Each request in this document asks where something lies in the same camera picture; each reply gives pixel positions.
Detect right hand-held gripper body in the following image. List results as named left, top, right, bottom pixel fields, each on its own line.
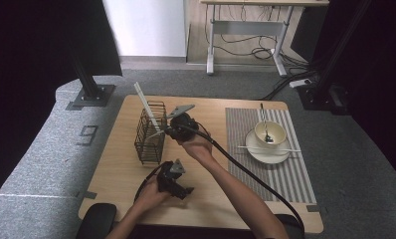
left=165, top=104, right=200, bottom=142

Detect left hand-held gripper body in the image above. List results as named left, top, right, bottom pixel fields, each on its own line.
left=156, top=158, right=186, bottom=195

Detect white chopstick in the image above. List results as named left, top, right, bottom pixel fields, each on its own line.
left=146, top=129, right=169, bottom=139
left=133, top=82, right=162, bottom=133
left=237, top=144, right=302, bottom=153

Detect dark wire basket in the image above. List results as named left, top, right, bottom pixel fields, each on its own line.
left=133, top=100, right=168, bottom=166

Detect white saucer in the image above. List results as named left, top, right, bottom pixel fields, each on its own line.
left=245, top=127, right=292, bottom=165

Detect person's right hand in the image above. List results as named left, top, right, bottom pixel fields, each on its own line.
left=176, top=130, right=214, bottom=163

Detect person's left hand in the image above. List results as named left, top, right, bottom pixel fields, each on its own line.
left=133, top=180, right=170, bottom=213

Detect grey striped placemat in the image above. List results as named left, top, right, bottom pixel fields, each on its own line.
left=225, top=107, right=318, bottom=204

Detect metal spoon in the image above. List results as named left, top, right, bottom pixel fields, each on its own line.
left=259, top=103, right=275, bottom=144

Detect black metal stand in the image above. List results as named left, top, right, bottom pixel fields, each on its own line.
left=70, top=54, right=116, bottom=108
left=297, top=0, right=374, bottom=116

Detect black chair armrest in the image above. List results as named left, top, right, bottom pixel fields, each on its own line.
left=275, top=213, right=307, bottom=239
left=76, top=202, right=118, bottom=239

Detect cream cup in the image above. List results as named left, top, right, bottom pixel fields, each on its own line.
left=254, top=119, right=289, bottom=149

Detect white-legged wooden desk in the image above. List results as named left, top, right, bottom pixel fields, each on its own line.
left=200, top=0, right=330, bottom=78

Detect white power strip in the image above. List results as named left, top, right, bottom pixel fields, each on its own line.
left=289, top=78, right=312, bottom=90

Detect dark curtain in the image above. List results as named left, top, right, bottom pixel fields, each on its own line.
left=290, top=0, right=396, bottom=192
left=0, top=0, right=123, bottom=203

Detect left hand-held gripper black cable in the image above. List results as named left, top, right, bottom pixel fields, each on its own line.
left=133, top=162, right=167, bottom=202

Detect hand-held gripper black cable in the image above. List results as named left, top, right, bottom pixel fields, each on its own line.
left=180, top=121, right=305, bottom=235
left=133, top=162, right=167, bottom=202

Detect right hand-held gripper black cable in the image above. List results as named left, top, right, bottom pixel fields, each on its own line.
left=180, top=121, right=305, bottom=235

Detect black floor cables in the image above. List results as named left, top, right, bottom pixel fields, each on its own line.
left=204, top=3, right=323, bottom=102

